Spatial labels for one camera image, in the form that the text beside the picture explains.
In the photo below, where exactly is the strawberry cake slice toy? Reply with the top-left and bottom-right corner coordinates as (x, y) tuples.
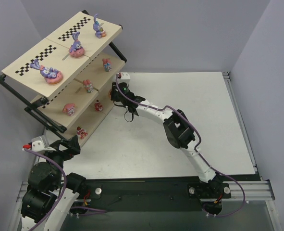
(76, 127), (88, 139)

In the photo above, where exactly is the pink bear red cake toy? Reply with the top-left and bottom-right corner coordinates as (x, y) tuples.
(94, 100), (103, 112)

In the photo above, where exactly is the pink figure flower wreath toy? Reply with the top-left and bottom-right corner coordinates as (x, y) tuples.
(83, 79), (94, 93)

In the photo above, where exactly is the pink figure blue sunglasses toy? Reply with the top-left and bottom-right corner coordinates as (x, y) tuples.
(102, 58), (112, 72)

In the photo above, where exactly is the purple bunny holding cupcake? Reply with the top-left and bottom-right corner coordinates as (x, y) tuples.
(93, 13), (106, 39)

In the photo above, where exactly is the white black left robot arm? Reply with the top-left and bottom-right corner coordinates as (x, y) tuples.
(21, 135), (89, 231)

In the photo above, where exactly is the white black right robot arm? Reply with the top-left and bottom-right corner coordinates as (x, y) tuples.
(111, 82), (224, 195)

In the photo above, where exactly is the beige three-tier shelf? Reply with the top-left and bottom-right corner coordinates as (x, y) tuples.
(0, 11), (126, 145)

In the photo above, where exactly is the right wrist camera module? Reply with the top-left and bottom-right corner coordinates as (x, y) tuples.
(116, 72), (131, 82)

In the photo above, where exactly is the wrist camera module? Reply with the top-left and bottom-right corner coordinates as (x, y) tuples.
(23, 135), (56, 154)
(116, 72), (131, 82)

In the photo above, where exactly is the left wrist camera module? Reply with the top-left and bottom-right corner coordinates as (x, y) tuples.
(23, 135), (56, 154)

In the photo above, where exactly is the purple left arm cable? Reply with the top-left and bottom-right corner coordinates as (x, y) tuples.
(21, 149), (108, 231)

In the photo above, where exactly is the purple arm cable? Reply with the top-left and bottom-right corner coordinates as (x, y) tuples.
(115, 75), (247, 218)
(21, 149), (108, 231)

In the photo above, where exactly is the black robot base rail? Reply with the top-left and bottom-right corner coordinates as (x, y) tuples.
(73, 177), (231, 214)

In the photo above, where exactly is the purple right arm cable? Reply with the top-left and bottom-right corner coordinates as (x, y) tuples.
(115, 75), (247, 218)

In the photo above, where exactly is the aluminium table frame rail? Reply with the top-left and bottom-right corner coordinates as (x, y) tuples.
(226, 180), (275, 201)

